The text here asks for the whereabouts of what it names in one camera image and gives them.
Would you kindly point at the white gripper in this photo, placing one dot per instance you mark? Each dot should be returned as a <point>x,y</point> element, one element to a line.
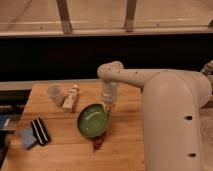
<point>109,96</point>

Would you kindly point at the green ceramic bowl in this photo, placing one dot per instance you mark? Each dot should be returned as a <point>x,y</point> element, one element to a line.
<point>93,121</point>

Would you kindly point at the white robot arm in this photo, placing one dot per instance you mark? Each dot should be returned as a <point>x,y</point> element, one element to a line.
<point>171,100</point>

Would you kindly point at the dried red chili pepper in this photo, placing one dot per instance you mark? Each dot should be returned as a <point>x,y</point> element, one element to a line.
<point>98,141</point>

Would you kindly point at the white tube bottle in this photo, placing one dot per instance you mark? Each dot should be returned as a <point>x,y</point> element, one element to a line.
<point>71,99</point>

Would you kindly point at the clear plastic cup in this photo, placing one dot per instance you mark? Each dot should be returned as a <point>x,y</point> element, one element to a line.
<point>55,93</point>

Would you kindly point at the black white striped cloth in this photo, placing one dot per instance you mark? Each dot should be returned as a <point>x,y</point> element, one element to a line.
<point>40,132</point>

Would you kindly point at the right metal window post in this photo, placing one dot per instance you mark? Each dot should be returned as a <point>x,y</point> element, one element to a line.
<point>130,15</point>

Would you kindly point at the metal window post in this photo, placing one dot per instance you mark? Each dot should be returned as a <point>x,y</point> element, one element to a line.
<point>64,16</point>
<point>130,15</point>

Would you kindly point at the left metal window post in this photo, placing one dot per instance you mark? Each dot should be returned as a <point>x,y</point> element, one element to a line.
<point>64,16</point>

